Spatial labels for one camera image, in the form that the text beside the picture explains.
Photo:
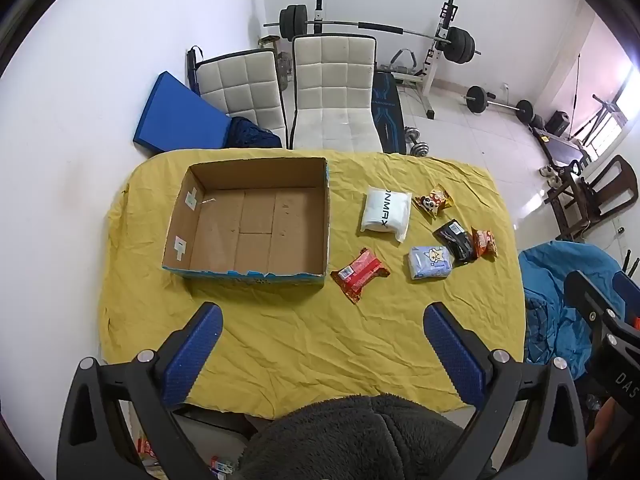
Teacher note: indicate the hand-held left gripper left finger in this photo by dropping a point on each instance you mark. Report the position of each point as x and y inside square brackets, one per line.
[195, 355]

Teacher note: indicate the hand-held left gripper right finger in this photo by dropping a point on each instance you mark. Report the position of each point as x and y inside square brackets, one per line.
[452, 350]

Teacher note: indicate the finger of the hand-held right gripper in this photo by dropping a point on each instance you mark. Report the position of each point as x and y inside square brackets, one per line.
[585, 305]
[627, 290]

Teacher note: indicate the blue tissue pack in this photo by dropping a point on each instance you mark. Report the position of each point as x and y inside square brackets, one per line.
[430, 261]

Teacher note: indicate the black plastic packet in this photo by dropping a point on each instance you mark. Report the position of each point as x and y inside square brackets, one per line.
[455, 242]

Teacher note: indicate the small orange snack packet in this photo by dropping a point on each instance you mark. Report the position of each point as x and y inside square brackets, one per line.
[485, 244]

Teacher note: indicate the red snack packet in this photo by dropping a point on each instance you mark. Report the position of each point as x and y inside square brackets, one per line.
[359, 272]

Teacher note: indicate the cardboard box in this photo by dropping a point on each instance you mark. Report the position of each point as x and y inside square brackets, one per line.
[250, 220]

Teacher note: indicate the yellow cartoon snack packet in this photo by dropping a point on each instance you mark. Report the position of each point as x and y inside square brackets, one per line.
[435, 201]

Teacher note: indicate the white soft pouch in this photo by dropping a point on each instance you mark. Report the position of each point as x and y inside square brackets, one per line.
[386, 212]

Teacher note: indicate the person's right forearm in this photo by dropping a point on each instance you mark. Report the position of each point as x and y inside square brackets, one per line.
[602, 435]

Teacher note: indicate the blue blanket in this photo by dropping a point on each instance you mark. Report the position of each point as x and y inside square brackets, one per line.
[555, 280]

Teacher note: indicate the dark wooden chair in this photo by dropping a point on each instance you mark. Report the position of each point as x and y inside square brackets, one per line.
[600, 195]

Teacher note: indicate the red white packet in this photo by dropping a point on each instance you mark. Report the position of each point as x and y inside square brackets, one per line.
[146, 452]

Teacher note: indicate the small colourful packet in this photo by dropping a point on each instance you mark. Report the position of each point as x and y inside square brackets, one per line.
[222, 465]

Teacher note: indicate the yellow tablecloth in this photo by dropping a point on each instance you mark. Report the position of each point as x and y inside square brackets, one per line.
[310, 340]

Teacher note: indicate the dark fleece clothing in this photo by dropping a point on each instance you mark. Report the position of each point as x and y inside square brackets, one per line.
[350, 440]

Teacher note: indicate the pair of light shoes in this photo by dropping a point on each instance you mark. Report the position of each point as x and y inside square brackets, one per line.
[549, 170]

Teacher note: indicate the dark flat bench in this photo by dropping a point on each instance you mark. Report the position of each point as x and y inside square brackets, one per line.
[560, 145]

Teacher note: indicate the black speaker box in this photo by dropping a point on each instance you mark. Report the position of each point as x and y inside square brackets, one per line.
[557, 122]

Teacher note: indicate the small chrome dumbbell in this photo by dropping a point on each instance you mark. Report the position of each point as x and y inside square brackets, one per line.
[420, 149]
[412, 134]

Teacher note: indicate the dark blue cloth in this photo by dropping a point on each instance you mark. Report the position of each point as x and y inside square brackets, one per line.
[250, 135]

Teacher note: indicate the short barbell with black plates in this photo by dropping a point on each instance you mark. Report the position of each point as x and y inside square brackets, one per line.
[475, 97]

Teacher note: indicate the blue foam mat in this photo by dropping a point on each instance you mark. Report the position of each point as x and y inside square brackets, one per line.
[175, 115]

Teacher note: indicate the black weight bench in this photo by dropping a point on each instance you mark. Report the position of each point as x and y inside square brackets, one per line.
[389, 110]

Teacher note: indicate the white padded chair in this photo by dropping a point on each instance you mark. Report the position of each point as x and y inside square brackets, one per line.
[242, 87]
[332, 95]

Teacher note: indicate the white barbell rack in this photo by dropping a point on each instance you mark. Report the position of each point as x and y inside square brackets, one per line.
[431, 67]

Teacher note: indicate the black rolled mat bag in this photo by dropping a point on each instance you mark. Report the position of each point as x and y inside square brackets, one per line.
[192, 67]

